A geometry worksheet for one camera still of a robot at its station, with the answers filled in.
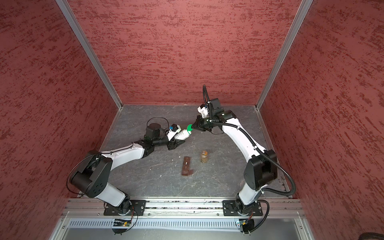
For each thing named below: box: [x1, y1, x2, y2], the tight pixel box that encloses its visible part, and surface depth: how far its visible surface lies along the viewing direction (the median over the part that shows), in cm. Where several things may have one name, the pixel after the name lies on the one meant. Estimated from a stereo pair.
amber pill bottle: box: [200, 150, 209, 163], surface depth 88 cm
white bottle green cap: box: [174, 124, 193, 141], surface depth 83 cm
